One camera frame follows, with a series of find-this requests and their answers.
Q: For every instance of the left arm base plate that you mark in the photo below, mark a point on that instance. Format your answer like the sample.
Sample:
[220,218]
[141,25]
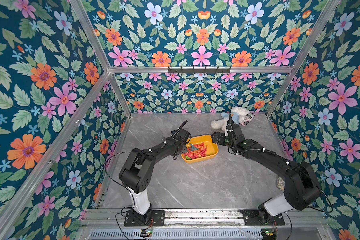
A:
[144,217]

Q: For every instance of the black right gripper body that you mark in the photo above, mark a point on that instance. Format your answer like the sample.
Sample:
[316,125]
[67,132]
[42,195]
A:
[231,132]

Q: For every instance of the yellow plastic storage box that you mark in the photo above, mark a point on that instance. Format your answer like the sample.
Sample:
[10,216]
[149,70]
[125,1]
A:
[212,151]

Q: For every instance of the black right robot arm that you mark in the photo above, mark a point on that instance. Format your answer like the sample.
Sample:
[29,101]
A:
[301,186]

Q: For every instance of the patterned pouch near bear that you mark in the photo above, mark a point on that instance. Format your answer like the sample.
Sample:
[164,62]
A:
[247,119]

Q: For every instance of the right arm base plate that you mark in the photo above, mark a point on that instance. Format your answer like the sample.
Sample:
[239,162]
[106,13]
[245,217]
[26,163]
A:
[264,217]

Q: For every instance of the aluminium front rail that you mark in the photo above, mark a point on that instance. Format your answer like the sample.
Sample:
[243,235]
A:
[207,218]

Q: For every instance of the pile of clothespins in box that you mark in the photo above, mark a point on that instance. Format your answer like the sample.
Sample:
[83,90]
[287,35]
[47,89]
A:
[196,151]

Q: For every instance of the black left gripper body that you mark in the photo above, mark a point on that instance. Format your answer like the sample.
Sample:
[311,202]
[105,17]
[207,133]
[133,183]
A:
[184,149]

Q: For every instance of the black hook rail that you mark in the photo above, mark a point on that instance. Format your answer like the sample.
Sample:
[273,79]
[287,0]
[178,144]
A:
[198,70]

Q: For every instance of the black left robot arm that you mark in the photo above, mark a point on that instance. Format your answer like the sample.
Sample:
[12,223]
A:
[138,168]

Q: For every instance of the white teddy bear blue shirt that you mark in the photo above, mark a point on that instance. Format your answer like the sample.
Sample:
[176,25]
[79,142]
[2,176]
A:
[237,114]

